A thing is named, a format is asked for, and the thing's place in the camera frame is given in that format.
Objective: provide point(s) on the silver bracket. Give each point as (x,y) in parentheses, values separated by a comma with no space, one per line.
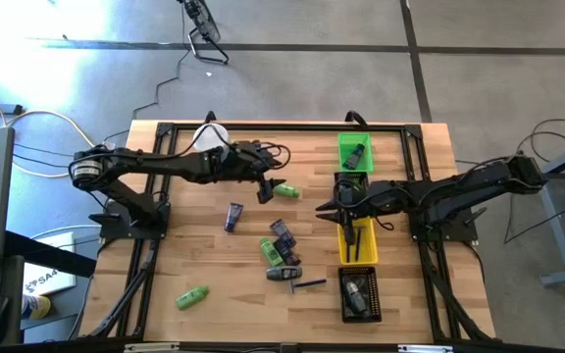
(425,348)
(152,347)

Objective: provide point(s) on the white printed box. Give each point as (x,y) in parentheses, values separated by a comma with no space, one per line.
(49,282)

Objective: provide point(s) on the green travel bottle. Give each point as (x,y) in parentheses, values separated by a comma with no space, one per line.
(191,298)
(287,191)
(272,252)

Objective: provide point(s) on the black desk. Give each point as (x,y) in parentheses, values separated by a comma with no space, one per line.
(52,254)

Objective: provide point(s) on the dark foil sachet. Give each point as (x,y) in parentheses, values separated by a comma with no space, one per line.
(283,233)
(288,254)

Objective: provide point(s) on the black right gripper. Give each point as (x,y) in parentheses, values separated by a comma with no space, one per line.
(366,198)

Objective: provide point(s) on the white green wipes canister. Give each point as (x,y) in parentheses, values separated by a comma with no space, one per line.
(211,135)

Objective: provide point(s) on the black perforated basket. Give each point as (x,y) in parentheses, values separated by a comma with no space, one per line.
(348,175)
(374,294)

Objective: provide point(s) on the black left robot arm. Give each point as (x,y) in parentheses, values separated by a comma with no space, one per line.
(165,162)

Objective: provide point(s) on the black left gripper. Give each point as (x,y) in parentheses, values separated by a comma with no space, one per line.
(250,159)

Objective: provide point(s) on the black floor fan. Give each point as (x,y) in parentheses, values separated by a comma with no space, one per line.
(209,24)

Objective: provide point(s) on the dark blue toiletry tube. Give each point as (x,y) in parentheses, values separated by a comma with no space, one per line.
(233,217)

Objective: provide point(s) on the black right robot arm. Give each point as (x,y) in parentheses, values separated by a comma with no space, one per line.
(459,191)

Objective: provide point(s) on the blue disposable razor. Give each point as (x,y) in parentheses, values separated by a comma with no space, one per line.
(348,245)
(309,283)
(358,245)

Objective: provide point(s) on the small dark bottle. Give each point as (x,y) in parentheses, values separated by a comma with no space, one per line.
(353,157)

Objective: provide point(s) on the green perforated basket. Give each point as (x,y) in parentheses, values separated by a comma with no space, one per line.
(346,142)

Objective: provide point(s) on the black aluminium table frame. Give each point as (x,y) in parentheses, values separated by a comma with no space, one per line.
(312,127)

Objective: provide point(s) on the yellow perforated basket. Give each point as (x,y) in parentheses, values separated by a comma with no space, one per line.
(368,250)

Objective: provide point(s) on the person's foot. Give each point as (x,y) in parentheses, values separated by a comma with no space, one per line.
(37,306)

